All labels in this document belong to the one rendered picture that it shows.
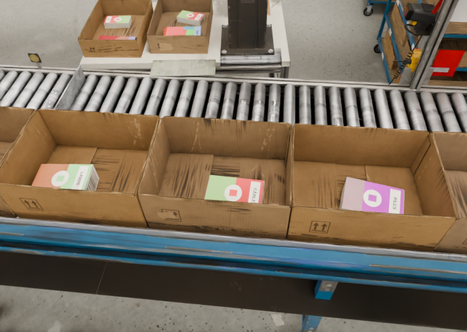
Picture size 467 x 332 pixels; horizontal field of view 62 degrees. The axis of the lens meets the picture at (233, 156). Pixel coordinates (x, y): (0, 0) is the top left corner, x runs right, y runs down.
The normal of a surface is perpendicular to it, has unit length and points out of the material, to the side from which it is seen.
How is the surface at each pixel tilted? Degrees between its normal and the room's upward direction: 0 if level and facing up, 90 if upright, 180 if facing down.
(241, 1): 90
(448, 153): 90
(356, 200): 0
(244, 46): 90
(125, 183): 1
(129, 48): 91
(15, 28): 0
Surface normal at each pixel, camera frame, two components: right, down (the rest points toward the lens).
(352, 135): -0.10, 0.76
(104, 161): -0.02, -0.65
